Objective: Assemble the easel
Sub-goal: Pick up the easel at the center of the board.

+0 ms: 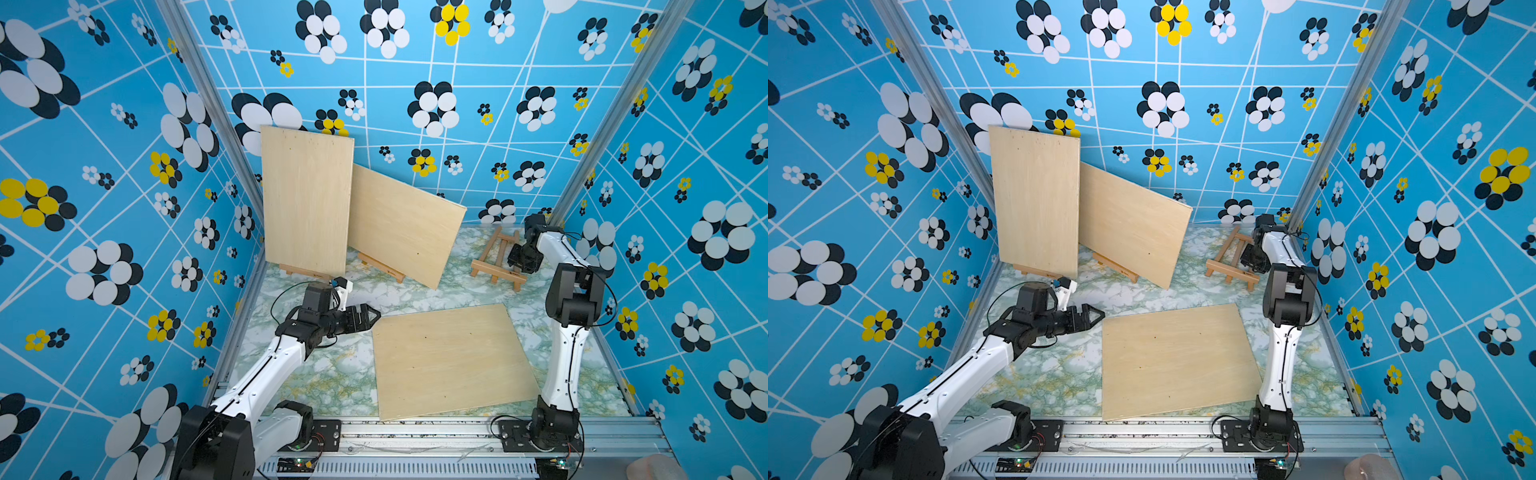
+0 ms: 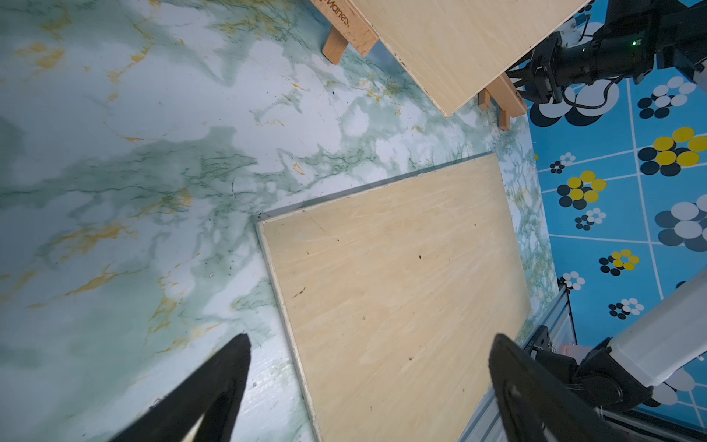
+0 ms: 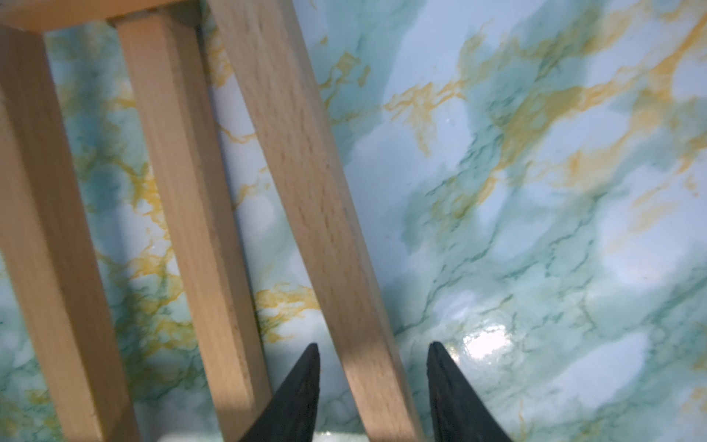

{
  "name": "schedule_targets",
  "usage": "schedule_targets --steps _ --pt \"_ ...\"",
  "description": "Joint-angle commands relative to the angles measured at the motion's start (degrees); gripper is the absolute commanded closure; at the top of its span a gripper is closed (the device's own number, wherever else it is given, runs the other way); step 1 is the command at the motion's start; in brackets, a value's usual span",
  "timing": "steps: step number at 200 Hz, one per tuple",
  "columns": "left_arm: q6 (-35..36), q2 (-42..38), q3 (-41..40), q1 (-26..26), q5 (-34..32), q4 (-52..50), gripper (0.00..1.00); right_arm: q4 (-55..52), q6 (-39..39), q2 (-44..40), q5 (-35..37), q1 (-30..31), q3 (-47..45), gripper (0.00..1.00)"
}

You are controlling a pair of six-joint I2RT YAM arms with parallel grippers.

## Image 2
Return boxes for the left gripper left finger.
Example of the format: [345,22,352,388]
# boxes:
[112,333,252,441]

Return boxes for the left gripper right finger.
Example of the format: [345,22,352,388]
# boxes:
[489,333,626,442]

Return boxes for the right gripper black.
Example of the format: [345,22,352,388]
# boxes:
[506,16,657,104]

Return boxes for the wooden easel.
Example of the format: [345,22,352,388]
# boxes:
[311,0,379,64]
[477,74,528,132]

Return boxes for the plywood board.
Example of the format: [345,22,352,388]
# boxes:
[257,154,530,441]
[355,0,585,117]

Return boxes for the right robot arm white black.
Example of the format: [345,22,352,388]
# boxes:
[509,1,706,414]

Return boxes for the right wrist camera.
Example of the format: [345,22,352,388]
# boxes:
[557,13,592,48]

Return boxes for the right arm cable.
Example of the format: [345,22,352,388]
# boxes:
[560,79,622,109]

